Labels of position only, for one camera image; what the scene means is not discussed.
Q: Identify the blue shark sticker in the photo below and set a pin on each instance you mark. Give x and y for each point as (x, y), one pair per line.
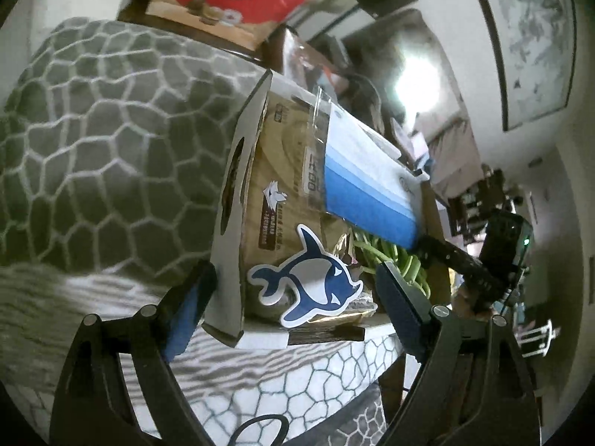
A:
(316, 278)

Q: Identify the cardboard carrier box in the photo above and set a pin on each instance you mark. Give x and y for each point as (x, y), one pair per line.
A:
(227, 260)

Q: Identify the black television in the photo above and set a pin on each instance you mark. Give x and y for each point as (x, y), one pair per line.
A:
(372, 55)

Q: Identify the brown sofa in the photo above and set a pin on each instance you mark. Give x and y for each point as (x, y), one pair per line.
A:
(455, 148)

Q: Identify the grey white patterned blanket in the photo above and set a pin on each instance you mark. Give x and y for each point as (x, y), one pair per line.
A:
(93, 148)

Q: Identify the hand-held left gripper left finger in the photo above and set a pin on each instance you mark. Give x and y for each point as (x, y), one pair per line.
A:
(186, 320)

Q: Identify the dark shelf unit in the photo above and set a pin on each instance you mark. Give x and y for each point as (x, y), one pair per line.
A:
(469, 199)

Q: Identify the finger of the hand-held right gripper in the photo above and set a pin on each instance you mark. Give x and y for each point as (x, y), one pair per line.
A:
(451, 255)

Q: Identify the large gold packet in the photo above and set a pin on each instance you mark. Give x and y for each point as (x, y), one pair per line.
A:
(279, 158)

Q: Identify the clear plastic bag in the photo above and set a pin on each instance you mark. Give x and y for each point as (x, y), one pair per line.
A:
(302, 60)

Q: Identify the white stand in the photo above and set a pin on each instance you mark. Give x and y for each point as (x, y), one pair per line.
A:
(541, 337)

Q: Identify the person's right hand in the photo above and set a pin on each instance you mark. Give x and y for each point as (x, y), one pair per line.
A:
(465, 299)

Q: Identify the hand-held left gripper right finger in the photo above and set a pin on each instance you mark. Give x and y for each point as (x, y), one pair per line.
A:
(399, 306)

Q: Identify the blue white card packet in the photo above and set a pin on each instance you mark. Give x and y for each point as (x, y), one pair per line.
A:
(367, 186)

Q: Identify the framed wall picture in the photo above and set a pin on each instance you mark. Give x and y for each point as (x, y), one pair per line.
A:
(534, 46)

